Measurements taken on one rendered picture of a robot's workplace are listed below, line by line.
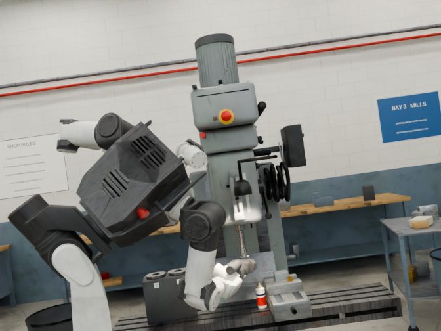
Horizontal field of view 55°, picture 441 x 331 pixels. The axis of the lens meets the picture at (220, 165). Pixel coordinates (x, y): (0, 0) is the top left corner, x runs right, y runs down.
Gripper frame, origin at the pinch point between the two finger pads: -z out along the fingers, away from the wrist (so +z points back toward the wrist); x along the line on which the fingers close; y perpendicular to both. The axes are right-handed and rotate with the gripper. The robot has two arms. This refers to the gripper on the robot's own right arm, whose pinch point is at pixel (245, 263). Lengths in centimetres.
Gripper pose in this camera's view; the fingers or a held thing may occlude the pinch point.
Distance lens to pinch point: 194.1
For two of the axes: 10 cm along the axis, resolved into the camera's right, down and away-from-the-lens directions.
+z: -3.8, 0.4, -9.3
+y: 1.3, 9.9, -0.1
